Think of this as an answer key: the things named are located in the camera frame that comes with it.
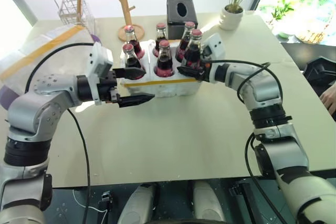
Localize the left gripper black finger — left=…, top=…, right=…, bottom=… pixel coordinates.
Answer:
left=112, top=67, right=146, bottom=81
left=116, top=93, right=156, bottom=109

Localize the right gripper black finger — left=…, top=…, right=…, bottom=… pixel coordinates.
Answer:
left=176, top=65, right=203, bottom=81

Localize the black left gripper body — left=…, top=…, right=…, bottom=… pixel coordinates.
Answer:
left=96, top=70, right=119, bottom=103

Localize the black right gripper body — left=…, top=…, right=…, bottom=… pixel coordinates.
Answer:
left=195, top=47, right=212, bottom=82

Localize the glass cola bottle red cap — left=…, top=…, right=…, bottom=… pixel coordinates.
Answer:
left=122, top=44, right=144, bottom=77
left=175, top=21, right=196, bottom=62
left=123, top=25, right=145, bottom=60
left=182, top=29, right=204, bottom=71
left=153, top=23, right=169, bottom=58
left=154, top=39, right=175, bottom=78

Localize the white foam crate yellow tape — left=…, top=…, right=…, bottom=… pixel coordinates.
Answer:
left=120, top=39, right=204, bottom=99

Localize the black tissue box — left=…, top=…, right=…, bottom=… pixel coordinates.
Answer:
left=166, top=0, right=198, bottom=40

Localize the white foam box yellow tape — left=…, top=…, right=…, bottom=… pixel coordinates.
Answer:
left=0, top=24, right=102, bottom=91

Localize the bystander's bare hand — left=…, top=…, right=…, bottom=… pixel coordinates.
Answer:
left=320, top=82, right=336, bottom=116

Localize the green plant white ribbed pot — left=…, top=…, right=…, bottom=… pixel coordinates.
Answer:
left=218, top=0, right=264, bottom=31

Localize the wooden tree-shaped hanger stand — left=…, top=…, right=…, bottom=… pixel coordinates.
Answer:
left=99, top=0, right=146, bottom=42

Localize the wooden stick stand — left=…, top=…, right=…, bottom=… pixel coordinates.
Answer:
left=76, top=0, right=85, bottom=26

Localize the small green plant pale pot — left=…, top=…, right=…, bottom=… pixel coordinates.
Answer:
left=265, top=0, right=295, bottom=39

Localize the plastic bag with yellow tape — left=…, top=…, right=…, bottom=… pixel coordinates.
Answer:
left=0, top=34, right=103, bottom=111

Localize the grey rounded robot leg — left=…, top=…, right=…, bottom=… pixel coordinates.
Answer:
left=191, top=181, right=227, bottom=224
left=117, top=183, right=161, bottom=224

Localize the small black floor device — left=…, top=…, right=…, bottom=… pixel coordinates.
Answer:
left=98, top=190, right=114, bottom=224

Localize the yellow wicker basket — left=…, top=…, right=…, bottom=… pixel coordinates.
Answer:
left=294, top=21, right=330, bottom=44

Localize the black angular chair part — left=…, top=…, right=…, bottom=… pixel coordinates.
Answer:
left=302, top=56, right=336, bottom=97

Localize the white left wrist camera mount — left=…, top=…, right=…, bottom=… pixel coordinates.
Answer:
left=88, top=42, right=118, bottom=106

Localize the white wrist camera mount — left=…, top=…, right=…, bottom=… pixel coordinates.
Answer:
left=88, top=42, right=118, bottom=106
left=200, top=33, right=227, bottom=83

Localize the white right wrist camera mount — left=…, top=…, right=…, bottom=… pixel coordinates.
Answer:
left=200, top=33, right=227, bottom=83

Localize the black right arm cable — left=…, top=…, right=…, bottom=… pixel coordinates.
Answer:
left=208, top=60, right=288, bottom=224

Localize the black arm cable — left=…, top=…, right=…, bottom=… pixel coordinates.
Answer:
left=25, top=42, right=96, bottom=224
left=208, top=60, right=288, bottom=224

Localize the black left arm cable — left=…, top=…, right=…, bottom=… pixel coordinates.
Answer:
left=25, top=42, right=96, bottom=224

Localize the white wire rack basket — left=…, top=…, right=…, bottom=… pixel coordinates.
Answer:
left=54, top=0, right=97, bottom=31

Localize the thin white floor cable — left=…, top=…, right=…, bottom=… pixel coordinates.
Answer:
left=72, top=188, right=109, bottom=215

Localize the black metal floor frame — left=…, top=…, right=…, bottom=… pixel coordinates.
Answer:
left=227, top=178, right=260, bottom=224

